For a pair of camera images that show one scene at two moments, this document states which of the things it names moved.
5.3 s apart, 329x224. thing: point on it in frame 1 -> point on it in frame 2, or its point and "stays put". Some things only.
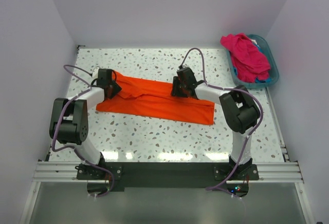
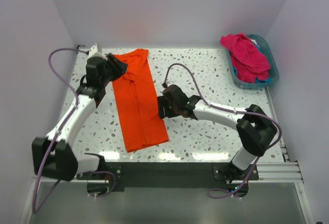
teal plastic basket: x=274 y=69 stays put
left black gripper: x=114 y=88 -> x=114 y=64
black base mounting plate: x=167 y=174 stays put
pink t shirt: x=249 y=61 stays put
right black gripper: x=177 y=88 -> x=161 y=107
